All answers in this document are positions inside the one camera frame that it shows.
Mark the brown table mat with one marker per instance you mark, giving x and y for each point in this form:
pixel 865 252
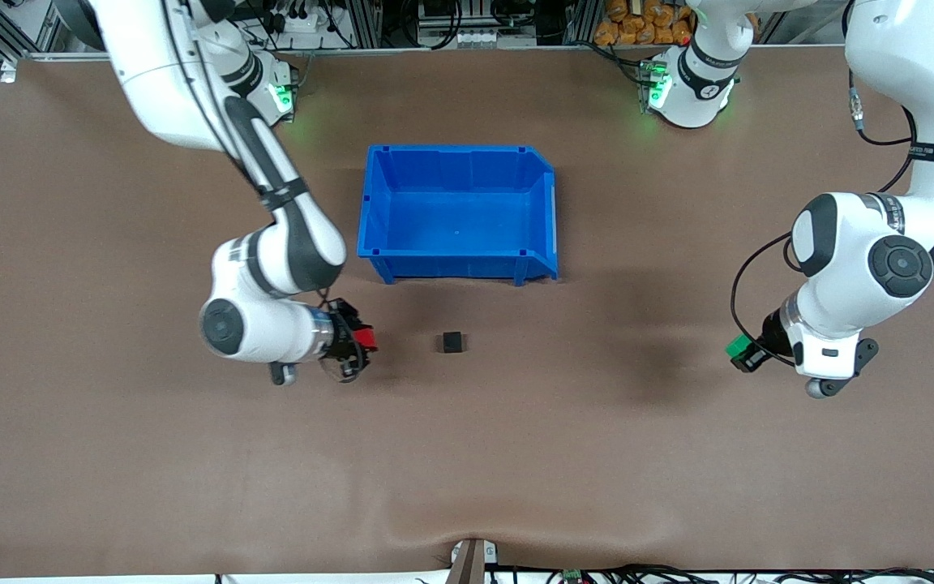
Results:
pixel 272 487

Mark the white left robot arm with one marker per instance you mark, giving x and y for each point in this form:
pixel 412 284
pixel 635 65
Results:
pixel 864 259

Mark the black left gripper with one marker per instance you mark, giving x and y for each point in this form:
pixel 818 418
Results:
pixel 770 333

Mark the orange snack packets pile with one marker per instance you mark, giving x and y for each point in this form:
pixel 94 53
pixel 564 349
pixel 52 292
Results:
pixel 645 23

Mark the red cube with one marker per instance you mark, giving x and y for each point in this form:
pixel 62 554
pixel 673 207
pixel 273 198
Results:
pixel 365 337

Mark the white slotted connector strip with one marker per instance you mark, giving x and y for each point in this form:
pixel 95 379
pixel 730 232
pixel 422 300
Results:
pixel 475 37

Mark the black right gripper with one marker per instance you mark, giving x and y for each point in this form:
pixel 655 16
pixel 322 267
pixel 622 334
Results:
pixel 342 333

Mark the green cube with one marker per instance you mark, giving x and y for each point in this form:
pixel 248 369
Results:
pixel 737 346

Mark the green terminal connector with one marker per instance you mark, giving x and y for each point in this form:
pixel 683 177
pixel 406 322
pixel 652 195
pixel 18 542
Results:
pixel 571 576

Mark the aluminium frame post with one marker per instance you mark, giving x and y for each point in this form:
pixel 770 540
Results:
pixel 363 23

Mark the blue plastic storage bin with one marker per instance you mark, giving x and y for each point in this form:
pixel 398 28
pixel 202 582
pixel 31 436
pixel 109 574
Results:
pixel 459 223

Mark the black cube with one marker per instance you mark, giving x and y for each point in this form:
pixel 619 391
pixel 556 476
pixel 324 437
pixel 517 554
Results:
pixel 452 342

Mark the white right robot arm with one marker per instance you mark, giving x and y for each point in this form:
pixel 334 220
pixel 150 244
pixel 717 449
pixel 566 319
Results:
pixel 272 235

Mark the white power strip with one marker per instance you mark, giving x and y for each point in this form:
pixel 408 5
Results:
pixel 301 24

